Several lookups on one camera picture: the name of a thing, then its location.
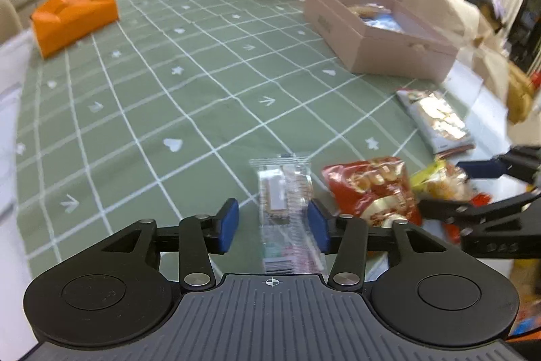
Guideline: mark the beige sofa armchair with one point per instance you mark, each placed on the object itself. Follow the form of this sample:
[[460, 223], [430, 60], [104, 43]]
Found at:
[[478, 48]]

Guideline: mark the clear silver snack packet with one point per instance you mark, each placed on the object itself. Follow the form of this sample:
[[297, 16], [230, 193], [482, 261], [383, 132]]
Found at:
[[285, 189]]

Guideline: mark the red quail eggs packet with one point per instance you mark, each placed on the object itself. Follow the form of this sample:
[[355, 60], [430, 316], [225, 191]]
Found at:
[[376, 190]]

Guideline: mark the pink storage box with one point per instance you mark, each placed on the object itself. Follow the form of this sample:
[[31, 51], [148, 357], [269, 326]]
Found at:
[[415, 50]]

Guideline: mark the yellow red snack packet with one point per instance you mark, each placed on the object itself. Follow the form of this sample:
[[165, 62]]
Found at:
[[444, 181]]

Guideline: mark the green grid tablecloth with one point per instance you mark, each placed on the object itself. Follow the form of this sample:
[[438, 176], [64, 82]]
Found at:
[[161, 115]]

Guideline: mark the white brown biscuit packet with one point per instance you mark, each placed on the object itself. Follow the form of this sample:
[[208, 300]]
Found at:
[[439, 125]]

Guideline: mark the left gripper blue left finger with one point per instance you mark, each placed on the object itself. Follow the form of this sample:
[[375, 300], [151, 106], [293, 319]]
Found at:
[[201, 236]]

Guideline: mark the dark-haired plush doll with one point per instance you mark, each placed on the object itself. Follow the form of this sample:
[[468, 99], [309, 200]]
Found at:
[[493, 12]]

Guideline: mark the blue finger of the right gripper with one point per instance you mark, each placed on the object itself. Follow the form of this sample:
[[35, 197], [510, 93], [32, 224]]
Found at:
[[521, 162], [452, 212]]

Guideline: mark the orange tissue box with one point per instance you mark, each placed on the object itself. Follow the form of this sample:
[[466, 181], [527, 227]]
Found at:
[[56, 24]]

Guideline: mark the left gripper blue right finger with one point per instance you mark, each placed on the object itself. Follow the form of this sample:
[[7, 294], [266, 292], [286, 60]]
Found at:
[[346, 238]]

